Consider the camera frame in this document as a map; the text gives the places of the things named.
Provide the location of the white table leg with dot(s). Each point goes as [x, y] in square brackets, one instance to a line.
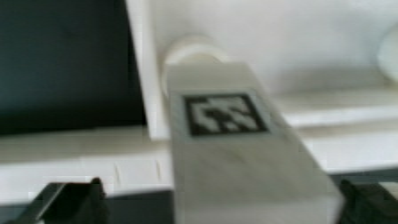
[248, 178]

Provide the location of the white L-shaped obstacle fence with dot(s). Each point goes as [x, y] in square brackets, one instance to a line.
[346, 124]

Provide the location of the white square table top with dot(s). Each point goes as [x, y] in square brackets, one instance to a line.
[306, 40]

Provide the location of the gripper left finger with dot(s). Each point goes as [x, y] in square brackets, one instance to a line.
[68, 204]

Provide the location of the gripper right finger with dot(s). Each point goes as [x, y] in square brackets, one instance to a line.
[370, 203]

